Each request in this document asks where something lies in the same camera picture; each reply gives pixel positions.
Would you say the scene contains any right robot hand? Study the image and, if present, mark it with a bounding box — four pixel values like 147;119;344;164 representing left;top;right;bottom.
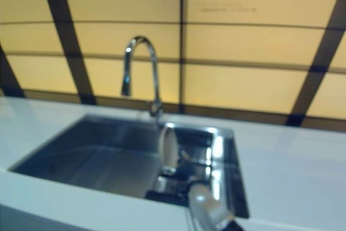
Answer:
175;149;204;186

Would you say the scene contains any beige round plate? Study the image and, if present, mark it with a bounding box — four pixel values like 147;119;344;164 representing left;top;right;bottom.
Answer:
159;126;179;173

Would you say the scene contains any black steel dish rack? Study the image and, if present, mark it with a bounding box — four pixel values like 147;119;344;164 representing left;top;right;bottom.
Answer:
145;126;225;208

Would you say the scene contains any stainless steel sink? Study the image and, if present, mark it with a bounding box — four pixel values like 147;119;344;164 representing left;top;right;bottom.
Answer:
8;114;251;219

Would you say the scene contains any chrome gooseneck faucet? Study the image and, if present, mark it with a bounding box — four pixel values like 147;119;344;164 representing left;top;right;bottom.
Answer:
121;35;164;124

